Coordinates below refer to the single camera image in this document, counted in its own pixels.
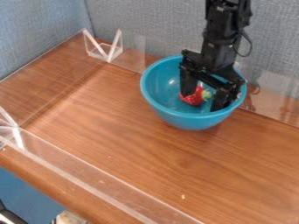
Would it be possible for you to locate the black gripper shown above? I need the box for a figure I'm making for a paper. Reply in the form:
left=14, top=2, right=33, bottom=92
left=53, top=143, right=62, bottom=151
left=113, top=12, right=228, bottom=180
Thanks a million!
left=178, top=49, right=245, bottom=112

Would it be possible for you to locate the red toy strawberry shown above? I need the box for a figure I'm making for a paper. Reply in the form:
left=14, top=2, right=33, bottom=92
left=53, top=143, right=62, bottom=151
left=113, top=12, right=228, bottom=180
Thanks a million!
left=178, top=86, right=212, bottom=106

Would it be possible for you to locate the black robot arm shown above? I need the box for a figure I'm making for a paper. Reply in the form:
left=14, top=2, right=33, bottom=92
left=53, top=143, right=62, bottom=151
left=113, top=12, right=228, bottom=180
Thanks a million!
left=178, top=0, right=252, bottom=112

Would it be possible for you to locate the blue plastic bowl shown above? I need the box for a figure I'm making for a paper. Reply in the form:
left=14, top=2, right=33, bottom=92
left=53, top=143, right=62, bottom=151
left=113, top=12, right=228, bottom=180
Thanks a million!
left=140, top=54, right=248, bottom=130

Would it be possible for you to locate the clear acrylic back barrier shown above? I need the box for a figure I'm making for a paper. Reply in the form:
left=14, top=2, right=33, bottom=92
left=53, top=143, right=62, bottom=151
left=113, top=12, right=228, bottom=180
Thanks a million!
left=112, top=31, right=299, bottom=127

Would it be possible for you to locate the clear acrylic barrier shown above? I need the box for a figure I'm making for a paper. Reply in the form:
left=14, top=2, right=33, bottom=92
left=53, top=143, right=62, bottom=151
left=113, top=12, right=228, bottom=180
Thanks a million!
left=112, top=31, right=299, bottom=127
left=5, top=128, right=204, bottom=224

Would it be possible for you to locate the clear acrylic front barrier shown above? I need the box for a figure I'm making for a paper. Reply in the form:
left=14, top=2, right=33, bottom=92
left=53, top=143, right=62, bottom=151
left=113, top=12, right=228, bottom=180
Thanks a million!
left=5, top=128, right=204, bottom=224

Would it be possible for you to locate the grey object under table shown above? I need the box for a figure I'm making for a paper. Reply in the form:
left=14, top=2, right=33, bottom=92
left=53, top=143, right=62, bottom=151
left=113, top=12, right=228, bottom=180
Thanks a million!
left=50, top=210, right=89, bottom=224

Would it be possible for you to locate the black cable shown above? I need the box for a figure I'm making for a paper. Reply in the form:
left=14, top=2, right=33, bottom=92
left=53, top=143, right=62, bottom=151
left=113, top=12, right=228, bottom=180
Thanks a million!
left=232, top=29, right=253, bottom=58

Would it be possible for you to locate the clear acrylic corner bracket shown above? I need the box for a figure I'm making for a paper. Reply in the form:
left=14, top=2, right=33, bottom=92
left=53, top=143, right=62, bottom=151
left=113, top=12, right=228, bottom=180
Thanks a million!
left=81, top=29, right=124, bottom=63

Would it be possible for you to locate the clear acrylic left bracket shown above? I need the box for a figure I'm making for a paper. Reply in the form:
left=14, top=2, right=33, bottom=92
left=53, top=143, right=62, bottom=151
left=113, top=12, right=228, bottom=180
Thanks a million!
left=0, top=106, right=23, bottom=151

